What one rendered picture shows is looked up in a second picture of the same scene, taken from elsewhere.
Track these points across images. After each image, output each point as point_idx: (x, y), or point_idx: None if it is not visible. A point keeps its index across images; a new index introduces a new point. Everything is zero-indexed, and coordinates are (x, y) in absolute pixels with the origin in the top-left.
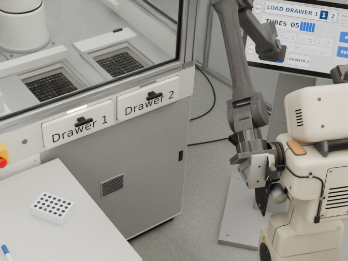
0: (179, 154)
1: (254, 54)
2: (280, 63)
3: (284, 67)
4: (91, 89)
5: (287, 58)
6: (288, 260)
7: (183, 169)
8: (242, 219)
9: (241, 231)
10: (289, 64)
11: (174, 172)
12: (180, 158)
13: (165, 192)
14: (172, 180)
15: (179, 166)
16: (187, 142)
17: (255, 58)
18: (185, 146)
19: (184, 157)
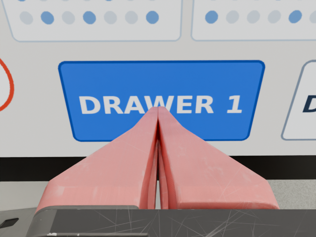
0: (3, 227)
1: (11, 110)
2: (232, 145)
3: (262, 158)
4: None
5: (290, 105)
6: None
7: (35, 211)
8: (157, 185)
9: (159, 207)
10: (298, 143)
11: (18, 227)
12: (11, 224)
13: (25, 235)
14: (23, 229)
15: (23, 219)
16: (4, 212)
17: (39, 138)
18: (6, 216)
19: (21, 213)
